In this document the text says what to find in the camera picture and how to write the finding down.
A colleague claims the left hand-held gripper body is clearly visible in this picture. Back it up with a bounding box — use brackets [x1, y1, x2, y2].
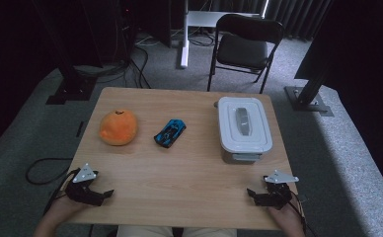
[64, 162, 106, 207]

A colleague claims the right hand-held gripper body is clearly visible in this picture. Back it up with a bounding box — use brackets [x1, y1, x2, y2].
[263, 169, 301, 210]

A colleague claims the clear plastic storage box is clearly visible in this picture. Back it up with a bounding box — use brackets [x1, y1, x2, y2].
[221, 147, 270, 165]

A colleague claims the orange plush toy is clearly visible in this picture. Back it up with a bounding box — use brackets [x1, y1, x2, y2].
[99, 109, 139, 147]

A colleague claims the white box lid grey handle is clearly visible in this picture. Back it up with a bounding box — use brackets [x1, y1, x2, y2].
[217, 96, 273, 154]

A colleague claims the blue toy car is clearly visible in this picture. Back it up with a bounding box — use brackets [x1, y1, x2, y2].
[153, 118, 188, 149]

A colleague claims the person's left hand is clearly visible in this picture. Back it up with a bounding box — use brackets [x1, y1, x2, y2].
[46, 195, 89, 222]

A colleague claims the person's right hand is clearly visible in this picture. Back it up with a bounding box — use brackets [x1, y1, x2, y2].
[267, 197, 300, 229]

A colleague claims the black metal stand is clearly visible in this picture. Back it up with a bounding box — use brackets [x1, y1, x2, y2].
[283, 58, 335, 118]
[31, 0, 99, 106]

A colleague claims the black folding chair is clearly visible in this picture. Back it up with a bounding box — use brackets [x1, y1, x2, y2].
[206, 13, 285, 95]

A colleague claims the dark equipment cabinet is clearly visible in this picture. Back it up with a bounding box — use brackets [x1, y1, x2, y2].
[80, 0, 174, 67]

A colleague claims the grey curtain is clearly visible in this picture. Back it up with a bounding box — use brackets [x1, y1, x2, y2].
[265, 0, 333, 41]

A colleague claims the left hand-held gripper cable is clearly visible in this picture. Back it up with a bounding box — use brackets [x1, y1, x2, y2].
[42, 168, 82, 215]

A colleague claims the hand-held gripper cable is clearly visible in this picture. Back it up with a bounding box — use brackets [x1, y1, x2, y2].
[288, 192, 310, 237]
[42, 168, 82, 215]

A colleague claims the right hand-held gripper cable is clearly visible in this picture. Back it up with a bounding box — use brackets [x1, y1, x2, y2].
[288, 192, 310, 237]

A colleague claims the black looped floor cable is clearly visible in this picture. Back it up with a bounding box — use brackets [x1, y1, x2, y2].
[25, 157, 74, 186]

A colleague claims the black floor cable bundle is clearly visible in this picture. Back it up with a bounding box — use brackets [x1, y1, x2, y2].
[74, 45, 153, 90]

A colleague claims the white desk frame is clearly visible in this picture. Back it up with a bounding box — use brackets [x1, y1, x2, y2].
[179, 0, 269, 69]

